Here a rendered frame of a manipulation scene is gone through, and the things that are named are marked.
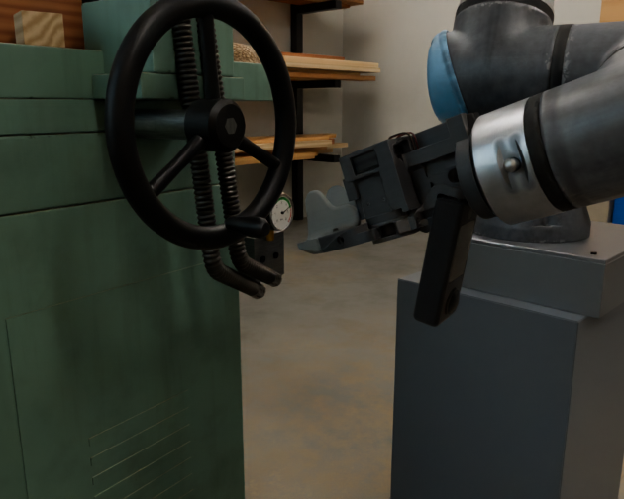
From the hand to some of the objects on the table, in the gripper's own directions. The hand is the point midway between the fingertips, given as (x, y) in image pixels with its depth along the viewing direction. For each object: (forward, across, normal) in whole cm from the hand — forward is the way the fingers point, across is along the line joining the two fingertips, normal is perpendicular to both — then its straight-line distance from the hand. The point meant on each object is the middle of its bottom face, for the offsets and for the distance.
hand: (311, 249), depth 61 cm
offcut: (+27, +5, -32) cm, 42 cm away
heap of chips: (+32, -33, -34) cm, 57 cm away
